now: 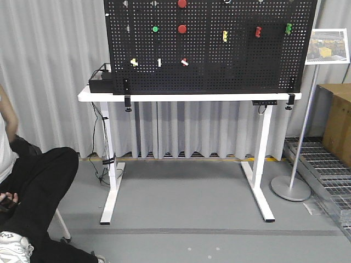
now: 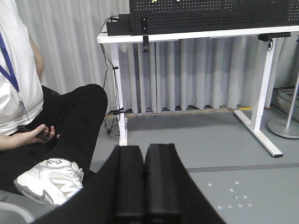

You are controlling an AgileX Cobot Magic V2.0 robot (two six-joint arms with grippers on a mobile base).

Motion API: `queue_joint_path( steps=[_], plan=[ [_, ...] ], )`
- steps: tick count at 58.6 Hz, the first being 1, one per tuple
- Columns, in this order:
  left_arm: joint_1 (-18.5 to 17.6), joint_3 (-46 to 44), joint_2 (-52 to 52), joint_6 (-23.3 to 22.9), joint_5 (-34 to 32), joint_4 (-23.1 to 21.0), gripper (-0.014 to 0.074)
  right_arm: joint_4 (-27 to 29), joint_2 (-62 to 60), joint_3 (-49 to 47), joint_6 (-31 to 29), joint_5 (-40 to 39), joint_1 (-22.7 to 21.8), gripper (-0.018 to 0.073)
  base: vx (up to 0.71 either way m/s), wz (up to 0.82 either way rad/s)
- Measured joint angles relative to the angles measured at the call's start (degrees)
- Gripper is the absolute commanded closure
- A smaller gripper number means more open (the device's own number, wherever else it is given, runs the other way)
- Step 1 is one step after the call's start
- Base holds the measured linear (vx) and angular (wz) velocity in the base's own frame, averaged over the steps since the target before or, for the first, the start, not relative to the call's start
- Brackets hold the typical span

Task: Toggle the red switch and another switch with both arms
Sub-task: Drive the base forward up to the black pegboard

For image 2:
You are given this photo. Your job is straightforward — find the person's bare hand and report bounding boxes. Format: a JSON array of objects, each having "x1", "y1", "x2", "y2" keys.
[{"x1": 32, "y1": 124, "x2": 60, "y2": 143}]

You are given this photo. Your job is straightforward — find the black smartphone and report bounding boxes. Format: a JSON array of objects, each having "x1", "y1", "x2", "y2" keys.
[{"x1": 17, "y1": 125, "x2": 58, "y2": 141}]

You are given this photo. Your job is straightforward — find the black perforated pegboard panel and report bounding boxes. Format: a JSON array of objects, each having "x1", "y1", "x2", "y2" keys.
[{"x1": 129, "y1": 0, "x2": 299, "y2": 35}]

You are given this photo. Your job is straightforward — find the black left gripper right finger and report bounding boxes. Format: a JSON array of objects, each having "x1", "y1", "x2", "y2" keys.
[{"x1": 144, "y1": 144, "x2": 179, "y2": 224}]

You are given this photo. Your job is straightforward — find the white standing desk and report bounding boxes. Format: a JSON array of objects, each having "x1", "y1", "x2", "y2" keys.
[{"x1": 97, "y1": 25, "x2": 299, "y2": 157}]

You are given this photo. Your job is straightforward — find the black desk control box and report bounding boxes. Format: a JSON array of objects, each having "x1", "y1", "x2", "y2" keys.
[{"x1": 258, "y1": 32, "x2": 291, "y2": 51}]

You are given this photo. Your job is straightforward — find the black hanging power cable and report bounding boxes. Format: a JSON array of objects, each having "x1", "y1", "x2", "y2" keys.
[{"x1": 100, "y1": 16, "x2": 128, "y2": 137}]

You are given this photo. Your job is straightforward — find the black pegboard clamp bracket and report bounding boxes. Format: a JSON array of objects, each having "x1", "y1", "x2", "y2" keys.
[{"x1": 141, "y1": 17, "x2": 150, "y2": 52}]

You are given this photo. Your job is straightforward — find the silver round stand base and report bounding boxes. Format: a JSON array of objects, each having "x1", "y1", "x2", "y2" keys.
[{"x1": 267, "y1": 35, "x2": 299, "y2": 139}]

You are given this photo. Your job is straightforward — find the white grey sneaker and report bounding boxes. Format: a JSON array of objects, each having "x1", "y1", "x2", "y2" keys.
[{"x1": 14, "y1": 158, "x2": 84, "y2": 208}]

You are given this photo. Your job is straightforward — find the seated person in white shirt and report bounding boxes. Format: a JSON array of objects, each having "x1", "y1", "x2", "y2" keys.
[{"x1": 0, "y1": 0, "x2": 107, "y2": 194}]

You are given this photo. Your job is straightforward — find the blue lanyard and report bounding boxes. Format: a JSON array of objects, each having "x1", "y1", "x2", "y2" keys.
[{"x1": 0, "y1": 32, "x2": 20, "y2": 93}]

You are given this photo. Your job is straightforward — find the black box on desk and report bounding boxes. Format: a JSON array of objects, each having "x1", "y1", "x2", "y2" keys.
[{"x1": 106, "y1": 14, "x2": 131, "y2": 36}]

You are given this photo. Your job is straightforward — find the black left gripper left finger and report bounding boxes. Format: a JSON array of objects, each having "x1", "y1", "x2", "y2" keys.
[{"x1": 114, "y1": 146, "x2": 144, "y2": 224}]

